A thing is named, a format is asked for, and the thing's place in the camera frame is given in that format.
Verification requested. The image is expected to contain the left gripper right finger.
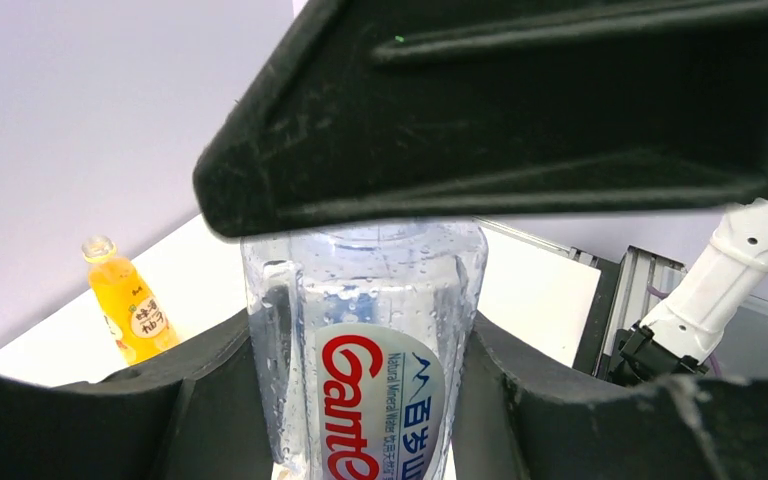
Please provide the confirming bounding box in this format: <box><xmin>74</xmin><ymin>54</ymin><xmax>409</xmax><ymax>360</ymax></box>
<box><xmin>452</xmin><ymin>317</ymin><xmax>768</xmax><ymax>479</ymax></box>

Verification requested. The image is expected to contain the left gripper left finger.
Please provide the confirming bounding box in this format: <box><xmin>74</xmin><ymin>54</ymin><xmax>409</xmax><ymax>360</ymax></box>
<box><xmin>0</xmin><ymin>312</ymin><xmax>273</xmax><ymax>479</ymax></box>

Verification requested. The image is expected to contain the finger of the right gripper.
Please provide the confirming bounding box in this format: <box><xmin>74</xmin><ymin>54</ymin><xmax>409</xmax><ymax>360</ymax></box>
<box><xmin>193</xmin><ymin>1</ymin><xmax>768</xmax><ymax>238</ymax></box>

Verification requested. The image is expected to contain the yellow juice bottle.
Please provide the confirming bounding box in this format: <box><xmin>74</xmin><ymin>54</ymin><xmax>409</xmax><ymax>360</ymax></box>
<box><xmin>81</xmin><ymin>235</ymin><xmax>180</xmax><ymax>366</ymax></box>

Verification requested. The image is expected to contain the clear water bottle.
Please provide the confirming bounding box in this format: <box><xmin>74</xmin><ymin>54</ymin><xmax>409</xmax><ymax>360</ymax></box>
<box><xmin>241</xmin><ymin>220</ymin><xmax>488</xmax><ymax>479</ymax></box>

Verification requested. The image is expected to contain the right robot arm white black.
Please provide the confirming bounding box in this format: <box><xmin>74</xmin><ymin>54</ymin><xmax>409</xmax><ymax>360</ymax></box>
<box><xmin>193</xmin><ymin>1</ymin><xmax>768</xmax><ymax>384</ymax></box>

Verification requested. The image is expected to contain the aluminium frame rail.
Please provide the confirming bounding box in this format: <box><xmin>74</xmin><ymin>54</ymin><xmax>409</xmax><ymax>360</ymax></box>
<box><xmin>478</xmin><ymin>219</ymin><xmax>684</xmax><ymax>379</ymax></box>

